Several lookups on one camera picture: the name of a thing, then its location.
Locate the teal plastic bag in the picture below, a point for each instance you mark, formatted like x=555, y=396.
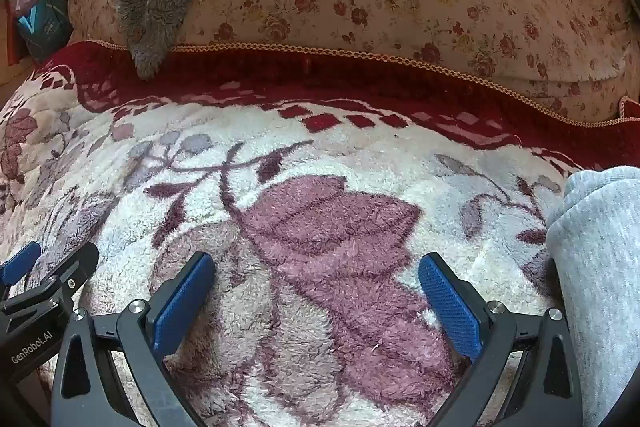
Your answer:
x=40, y=17

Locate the plush floral blanket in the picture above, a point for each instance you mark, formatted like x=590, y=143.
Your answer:
x=320, y=217

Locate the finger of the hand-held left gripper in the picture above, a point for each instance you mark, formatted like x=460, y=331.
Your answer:
x=75, y=269
x=20, y=263

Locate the light grey sweatshirt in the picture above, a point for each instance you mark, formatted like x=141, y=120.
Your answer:
x=600, y=267

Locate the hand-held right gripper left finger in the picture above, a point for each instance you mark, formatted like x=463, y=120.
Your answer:
x=184, y=302

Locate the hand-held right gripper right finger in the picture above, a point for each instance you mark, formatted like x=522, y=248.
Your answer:
x=448, y=307

